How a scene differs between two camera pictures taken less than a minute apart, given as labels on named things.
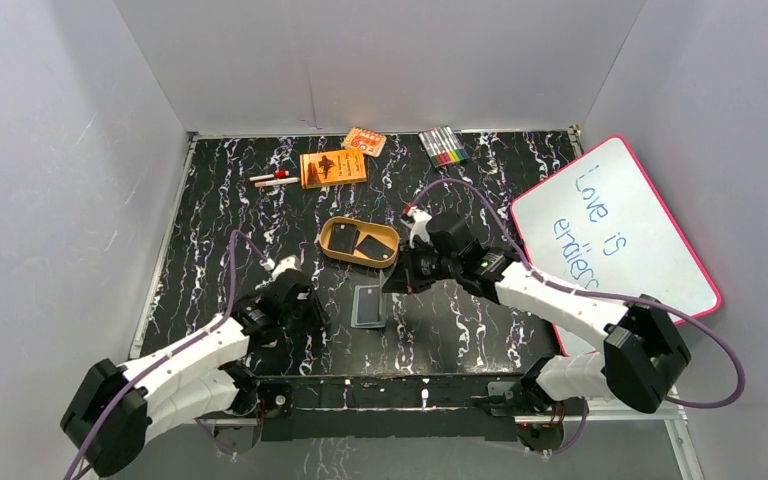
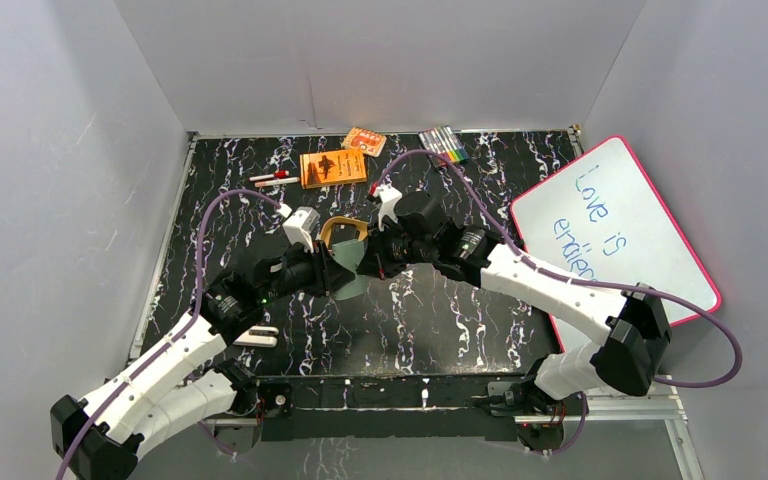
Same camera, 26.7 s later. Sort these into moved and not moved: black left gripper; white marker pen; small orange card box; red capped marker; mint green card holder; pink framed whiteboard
Moved: black left gripper; mint green card holder
Not moved: red capped marker; small orange card box; white marker pen; pink framed whiteboard
